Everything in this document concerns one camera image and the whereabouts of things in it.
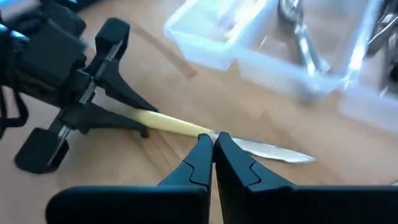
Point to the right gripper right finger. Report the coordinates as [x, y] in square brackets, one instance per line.
[295, 205]

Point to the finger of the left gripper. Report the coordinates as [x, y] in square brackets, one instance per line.
[105, 119]
[124, 93]

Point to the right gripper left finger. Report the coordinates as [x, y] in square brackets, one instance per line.
[140, 205]

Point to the clear plastic cutlery tray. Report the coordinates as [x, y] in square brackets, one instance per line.
[280, 46]

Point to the silver spoon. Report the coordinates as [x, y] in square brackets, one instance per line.
[303, 40]

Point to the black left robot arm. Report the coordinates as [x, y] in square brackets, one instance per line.
[18, 46]

